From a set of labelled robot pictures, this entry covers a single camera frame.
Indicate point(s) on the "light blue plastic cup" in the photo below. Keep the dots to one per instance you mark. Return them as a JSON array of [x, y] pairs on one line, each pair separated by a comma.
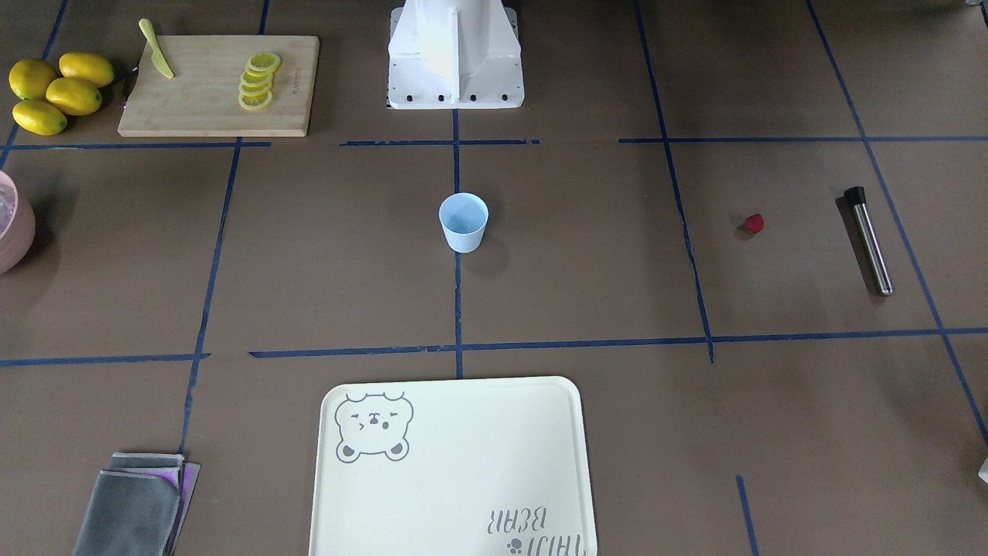
[[463, 217]]

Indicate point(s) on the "lemon slice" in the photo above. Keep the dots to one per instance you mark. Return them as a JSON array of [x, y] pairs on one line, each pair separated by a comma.
[[254, 89], [258, 101], [255, 80], [262, 63]]

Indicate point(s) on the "steel muddler black tip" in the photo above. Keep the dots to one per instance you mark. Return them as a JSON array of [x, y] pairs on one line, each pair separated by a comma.
[[856, 200]]

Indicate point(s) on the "red strawberry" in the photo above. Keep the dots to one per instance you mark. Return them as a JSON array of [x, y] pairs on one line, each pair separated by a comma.
[[754, 224]]

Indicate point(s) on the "bamboo cutting board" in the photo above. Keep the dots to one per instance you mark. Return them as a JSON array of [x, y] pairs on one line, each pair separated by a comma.
[[202, 99]]

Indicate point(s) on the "grey purple folded cloth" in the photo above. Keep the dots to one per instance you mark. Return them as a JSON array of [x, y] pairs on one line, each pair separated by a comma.
[[138, 505]]

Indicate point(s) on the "cream bear serving tray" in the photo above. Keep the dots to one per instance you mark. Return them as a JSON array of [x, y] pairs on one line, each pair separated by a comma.
[[495, 466]]

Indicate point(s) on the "pink bowl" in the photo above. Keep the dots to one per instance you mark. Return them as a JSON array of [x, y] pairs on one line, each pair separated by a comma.
[[18, 223]]

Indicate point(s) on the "yellow lemon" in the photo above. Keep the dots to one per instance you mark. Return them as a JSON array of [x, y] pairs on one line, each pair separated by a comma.
[[39, 117], [75, 97], [30, 78], [94, 68]]

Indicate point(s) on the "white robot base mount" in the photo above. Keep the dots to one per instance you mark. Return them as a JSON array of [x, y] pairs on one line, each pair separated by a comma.
[[454, 55]]

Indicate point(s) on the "yellow plastic knife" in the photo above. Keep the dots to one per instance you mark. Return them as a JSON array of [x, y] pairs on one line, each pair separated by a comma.
[[158, 59]]

